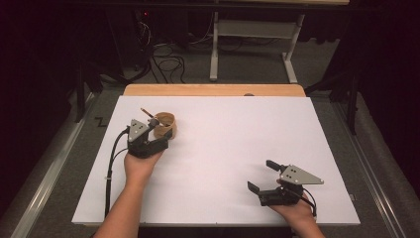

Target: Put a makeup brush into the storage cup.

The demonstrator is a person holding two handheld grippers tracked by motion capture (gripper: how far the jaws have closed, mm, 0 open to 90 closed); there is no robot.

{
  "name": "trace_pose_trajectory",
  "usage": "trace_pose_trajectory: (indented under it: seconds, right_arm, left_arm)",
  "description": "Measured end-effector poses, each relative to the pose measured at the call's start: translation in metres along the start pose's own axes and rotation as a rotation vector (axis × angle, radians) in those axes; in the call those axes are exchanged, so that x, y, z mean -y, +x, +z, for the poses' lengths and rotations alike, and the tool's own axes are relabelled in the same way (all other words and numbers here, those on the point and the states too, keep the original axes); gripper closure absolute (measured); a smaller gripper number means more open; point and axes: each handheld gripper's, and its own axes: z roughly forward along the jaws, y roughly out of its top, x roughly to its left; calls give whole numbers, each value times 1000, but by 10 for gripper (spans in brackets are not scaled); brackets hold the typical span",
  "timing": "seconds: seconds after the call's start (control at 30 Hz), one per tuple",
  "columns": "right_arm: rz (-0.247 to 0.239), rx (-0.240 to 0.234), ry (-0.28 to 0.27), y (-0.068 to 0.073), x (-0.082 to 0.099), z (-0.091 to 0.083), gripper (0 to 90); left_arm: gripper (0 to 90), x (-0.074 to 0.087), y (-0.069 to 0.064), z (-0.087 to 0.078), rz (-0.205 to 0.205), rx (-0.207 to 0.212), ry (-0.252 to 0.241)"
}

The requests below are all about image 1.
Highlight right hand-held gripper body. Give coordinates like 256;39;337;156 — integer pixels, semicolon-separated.
257;164;325;207

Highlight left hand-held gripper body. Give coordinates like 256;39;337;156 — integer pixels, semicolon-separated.
127;118;171;159

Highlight wooden cup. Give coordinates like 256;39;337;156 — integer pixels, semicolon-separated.
152;111;178;140

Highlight person's left hand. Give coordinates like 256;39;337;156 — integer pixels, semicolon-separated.
123;150;164;186

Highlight person's right hand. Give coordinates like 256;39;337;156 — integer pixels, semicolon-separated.
268;196;317;229

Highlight white table sheet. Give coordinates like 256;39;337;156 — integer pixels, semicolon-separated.
71;95;361;227

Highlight black stand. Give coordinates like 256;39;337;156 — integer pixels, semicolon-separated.
305;68;361;135
73;62;103;123

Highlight right hand-held gripper black cable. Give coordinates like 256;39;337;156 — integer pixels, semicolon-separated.
301;187;318;217

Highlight hand-held gripper black cable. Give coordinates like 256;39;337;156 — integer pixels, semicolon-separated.
104;127;131;219
301;187;318;217

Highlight left hand-held gripper black cable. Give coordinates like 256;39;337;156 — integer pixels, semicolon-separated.
104;127;131;219

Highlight black floor cables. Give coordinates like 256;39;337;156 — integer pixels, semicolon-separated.
135;19;186;84

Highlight metal floor rail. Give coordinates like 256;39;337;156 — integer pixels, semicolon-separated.
333;102;407;238
9;92;97;238

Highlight white frame desk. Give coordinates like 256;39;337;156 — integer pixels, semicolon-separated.
209;0;351;84

